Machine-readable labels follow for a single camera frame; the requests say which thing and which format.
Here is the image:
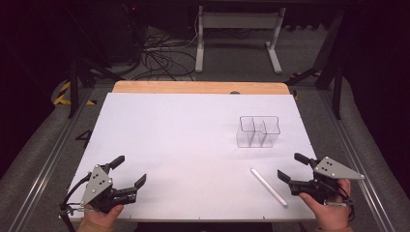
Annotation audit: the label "white pen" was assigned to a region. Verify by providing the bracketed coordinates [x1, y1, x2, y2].
[249, 167, 289, 208]

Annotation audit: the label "person's right hand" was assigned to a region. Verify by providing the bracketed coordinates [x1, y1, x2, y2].
[297, 178, 353, 230]

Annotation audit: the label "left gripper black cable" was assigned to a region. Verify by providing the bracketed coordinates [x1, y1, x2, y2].
[58, 172, 93, 232]

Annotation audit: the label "black triangular bracket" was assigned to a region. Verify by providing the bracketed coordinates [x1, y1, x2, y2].
[74, 129, 93, 150]

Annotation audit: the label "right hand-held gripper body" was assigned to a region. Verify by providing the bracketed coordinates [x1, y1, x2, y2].
[289, 156, 366, 205]

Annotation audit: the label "aluminium floor rail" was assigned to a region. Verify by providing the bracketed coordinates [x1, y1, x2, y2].
[7, 87, 95, 232]
[317, 91, 386, 232]

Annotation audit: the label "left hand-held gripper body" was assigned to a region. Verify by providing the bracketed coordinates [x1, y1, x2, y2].
[78, 163, 138, 215]

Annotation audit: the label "yellow black hazard tape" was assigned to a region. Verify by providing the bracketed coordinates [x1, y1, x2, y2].
[52, 80, 98, 106]

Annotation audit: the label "black tripod stand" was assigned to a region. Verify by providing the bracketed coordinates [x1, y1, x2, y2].
[64, 6, 125, 120]
[284, 9, 345, 121]

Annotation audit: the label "person's left hand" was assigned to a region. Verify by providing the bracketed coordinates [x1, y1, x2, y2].
[82, 203, 126, 229]

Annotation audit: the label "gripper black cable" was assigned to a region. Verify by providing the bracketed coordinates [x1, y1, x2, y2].
[58, 172, 93, 232]
[335, 183, 356, 224]

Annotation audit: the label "black floor cables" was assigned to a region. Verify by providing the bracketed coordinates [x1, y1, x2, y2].
[129, 22, 198, 82]

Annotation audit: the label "white table sheet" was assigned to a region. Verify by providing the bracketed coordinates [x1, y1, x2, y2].
[66, 92, 318, 223]

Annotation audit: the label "white metal stand frame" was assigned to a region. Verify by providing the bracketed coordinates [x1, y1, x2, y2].
[194, 5, 287, 75]

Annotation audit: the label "clear plastic divided organizer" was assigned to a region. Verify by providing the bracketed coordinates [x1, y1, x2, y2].
[235, 115, 281, 149]

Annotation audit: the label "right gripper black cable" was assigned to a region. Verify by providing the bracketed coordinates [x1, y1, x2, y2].
[335, 183, 356, 224]

